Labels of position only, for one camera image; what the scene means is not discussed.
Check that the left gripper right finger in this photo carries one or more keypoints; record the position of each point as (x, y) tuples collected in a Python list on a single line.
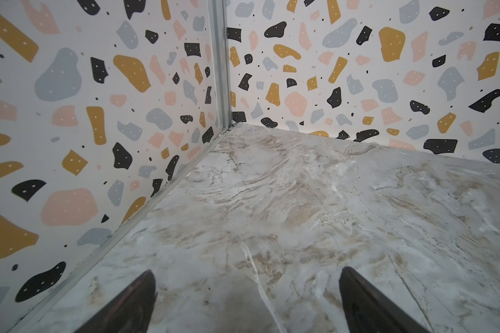
[(366, 309)]

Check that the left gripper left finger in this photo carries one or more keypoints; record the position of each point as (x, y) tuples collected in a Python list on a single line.
[(129, 311)]

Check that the aluminium corner post left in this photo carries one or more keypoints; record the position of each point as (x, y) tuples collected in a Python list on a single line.
[(217, 17)]

